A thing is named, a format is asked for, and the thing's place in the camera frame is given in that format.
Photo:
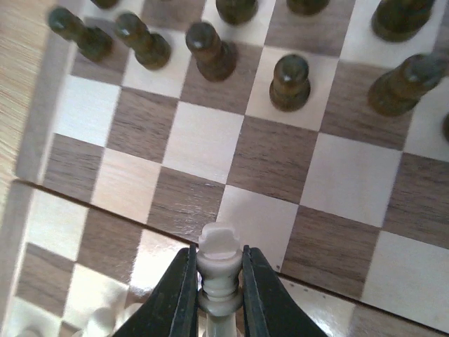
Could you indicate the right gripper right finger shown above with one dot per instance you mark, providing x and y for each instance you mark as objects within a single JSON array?
[{"x": 268, "y": 308}]

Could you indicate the wooden chess board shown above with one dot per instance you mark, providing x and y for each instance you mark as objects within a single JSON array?
[{"x": 357, "y": 232}]

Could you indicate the pile of white pieces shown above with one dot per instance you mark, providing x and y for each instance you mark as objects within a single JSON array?
[{"x": 98, "y": 310}]

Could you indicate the white rook piece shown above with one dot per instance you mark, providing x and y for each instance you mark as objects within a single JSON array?
[{"x": 219, "y": 262}]

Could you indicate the dark chess pieces row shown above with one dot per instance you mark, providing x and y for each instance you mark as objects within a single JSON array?
[{"x": 117, "y": 102}]

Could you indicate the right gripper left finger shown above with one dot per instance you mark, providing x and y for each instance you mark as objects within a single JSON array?
[{"x": 171, "y": 309}]

